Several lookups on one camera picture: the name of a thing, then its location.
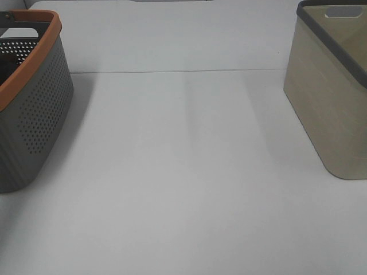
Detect beige basket grey rim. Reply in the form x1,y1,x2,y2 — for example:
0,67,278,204
283,1,366,179

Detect dark navy towel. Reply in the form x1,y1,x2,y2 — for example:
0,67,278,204
0,60,18,85

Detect grey perforated basket orange rim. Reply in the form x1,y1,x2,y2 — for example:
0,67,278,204
1,10,74,193

